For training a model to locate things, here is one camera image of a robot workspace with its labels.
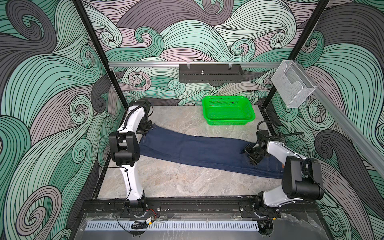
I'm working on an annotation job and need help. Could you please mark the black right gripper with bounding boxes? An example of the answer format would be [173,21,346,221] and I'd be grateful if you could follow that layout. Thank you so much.
[240,143,268,165]

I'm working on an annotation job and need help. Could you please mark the dark blue denim trousers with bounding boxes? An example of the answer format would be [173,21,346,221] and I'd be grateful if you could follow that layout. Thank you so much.
[139,126,284,179]

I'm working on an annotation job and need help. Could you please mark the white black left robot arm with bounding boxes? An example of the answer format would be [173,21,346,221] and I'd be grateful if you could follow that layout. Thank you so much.
[109,100,152,211]

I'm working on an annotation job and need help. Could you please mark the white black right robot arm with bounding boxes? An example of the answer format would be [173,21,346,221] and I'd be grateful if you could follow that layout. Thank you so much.
[242,130,325,213]

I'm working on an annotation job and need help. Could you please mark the green plastic laundry basket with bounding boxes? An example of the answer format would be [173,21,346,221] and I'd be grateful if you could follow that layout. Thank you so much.
[202,96,256,126]

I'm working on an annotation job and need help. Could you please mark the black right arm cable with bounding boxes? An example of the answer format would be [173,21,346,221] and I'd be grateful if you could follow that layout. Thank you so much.
[256,120,306,144]

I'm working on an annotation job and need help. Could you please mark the black corner frame post right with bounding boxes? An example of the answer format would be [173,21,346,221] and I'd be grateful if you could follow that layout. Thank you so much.
[261,0,329,111]

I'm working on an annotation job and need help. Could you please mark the black corner frame post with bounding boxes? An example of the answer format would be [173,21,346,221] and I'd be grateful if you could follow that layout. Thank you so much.
[73,0,129,110]
[261,0,329,111]

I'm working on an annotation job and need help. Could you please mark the aluminium rail back wall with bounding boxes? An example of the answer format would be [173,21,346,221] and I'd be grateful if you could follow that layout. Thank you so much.
[108,61,281,69]

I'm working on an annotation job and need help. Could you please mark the aluminium rail wall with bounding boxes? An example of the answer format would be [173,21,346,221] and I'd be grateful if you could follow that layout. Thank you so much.
[108,61,281,69]
[299,65,384,172]

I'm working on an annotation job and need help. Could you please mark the clear plastic wall holder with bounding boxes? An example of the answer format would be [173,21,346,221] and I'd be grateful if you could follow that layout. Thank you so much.
[272,60,315,109]

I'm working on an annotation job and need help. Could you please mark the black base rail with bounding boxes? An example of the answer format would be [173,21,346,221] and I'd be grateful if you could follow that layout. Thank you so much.
[80,196,319,220]

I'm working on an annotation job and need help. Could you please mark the white slotted cable duct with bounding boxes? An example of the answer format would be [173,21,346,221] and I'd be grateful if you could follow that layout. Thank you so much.
[85,220,259,232]

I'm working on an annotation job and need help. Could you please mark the aluminium rail right wall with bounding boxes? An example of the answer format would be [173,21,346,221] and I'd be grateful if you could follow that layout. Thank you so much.
[299,65,384,172]

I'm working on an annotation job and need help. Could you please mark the black corner frame post left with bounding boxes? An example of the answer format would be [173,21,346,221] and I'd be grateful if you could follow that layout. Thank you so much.
[73,0,129,110]

